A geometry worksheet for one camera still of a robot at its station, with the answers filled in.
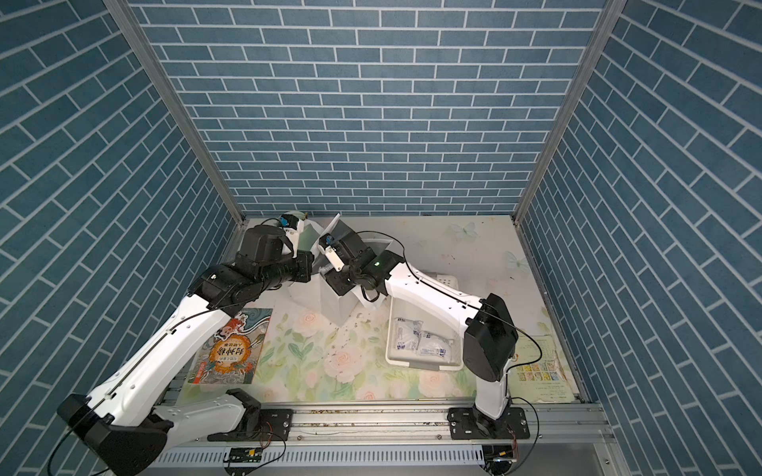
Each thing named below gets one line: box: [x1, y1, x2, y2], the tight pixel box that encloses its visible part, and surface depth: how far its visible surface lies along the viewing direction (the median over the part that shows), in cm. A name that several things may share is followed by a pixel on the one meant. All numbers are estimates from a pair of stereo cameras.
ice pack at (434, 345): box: [415, 330, 455, 360], surface depth 86 cm
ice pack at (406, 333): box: [393, 317, 424, 352], surface depth 88 cm
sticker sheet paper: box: [507, 334, 577, 404], surface depth 82 cm
